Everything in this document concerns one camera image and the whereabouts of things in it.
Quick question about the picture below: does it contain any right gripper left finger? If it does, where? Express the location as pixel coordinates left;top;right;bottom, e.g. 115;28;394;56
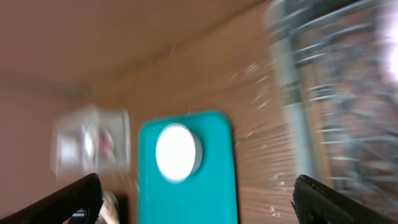
1;173;103;224

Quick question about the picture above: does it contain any clear plastic waste bin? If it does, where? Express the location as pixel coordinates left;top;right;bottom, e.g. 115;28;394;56
51;105;131;180

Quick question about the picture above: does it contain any teal serving tray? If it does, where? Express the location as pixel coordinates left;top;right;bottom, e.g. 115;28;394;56
137;111;239;223

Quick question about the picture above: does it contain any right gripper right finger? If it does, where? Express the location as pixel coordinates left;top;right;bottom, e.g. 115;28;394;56
291;175;397;224

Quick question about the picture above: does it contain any red sauce packet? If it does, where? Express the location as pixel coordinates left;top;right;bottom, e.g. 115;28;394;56
99;129;115;162

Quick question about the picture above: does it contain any white paper napkin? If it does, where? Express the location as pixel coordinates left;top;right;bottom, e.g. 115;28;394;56
81;126;97;162

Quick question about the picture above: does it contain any small pink plate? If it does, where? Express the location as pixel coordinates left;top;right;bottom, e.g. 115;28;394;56
155;123;203;183

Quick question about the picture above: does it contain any grey dishwasher rack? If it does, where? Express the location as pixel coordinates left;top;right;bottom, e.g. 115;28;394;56
267;0;397;219

